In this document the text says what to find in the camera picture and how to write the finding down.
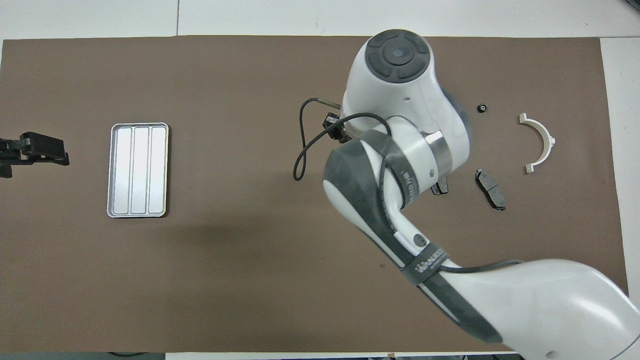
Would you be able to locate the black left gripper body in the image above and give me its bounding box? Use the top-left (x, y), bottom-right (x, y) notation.
top-left (0, 132), bottom-right (35, 178)

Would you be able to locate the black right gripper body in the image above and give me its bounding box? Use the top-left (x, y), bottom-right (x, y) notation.
top-left (324, 113), bottom-right (352, 144)

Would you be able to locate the silver metal tray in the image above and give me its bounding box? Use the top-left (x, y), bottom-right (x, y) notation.
top-left (106, 122), bottom-right (170, 219)

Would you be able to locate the brown table mat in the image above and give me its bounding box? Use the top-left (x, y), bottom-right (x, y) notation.
top-left (0, 35), bottom-right (636, 354)

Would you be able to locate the white half-ring bracket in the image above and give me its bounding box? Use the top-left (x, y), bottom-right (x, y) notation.
top-left (518, 113), bottom-right (557, 175)

